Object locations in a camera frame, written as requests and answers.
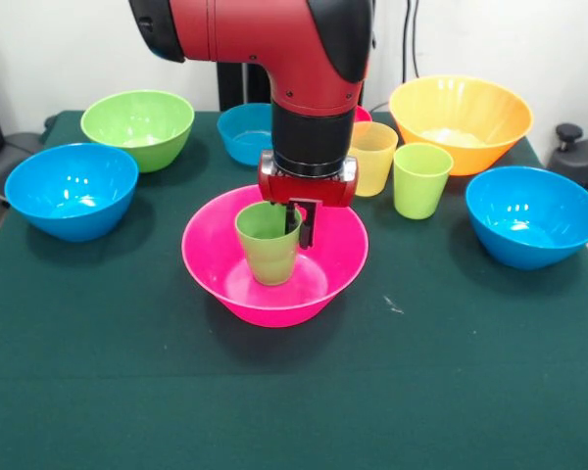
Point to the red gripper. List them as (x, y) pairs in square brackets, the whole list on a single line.
[(313, 191)]

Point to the stepped green plastic cup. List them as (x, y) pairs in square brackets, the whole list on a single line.
[(269, 259)]

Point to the pink plastic bowl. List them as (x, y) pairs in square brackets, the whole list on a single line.
[(210, 264)]

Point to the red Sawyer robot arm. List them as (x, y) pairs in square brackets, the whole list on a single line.
[(274, 39)]

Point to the yellow plastic cup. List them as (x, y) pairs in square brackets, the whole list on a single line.
[(377, 166)]

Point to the small blue plastic bowl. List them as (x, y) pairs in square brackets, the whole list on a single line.
[(245, 142)]

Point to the light green plastic cup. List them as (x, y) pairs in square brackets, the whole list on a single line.
[(421, 196)]

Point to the red plastic bowl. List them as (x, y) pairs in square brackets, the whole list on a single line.
[(362, 115)]

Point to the dark green table cloth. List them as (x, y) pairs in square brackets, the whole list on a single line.
[(323, 391)]

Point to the green plastic bowl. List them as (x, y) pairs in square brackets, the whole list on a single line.
[(127, 112)]

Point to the orange plastic bowl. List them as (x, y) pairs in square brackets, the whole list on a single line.
[(470, 108)]

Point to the large blue plastic bowl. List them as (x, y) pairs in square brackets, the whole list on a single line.
[(519, 249), (54, 205)]

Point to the black knob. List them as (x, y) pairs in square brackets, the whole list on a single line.
[(568, 133)]

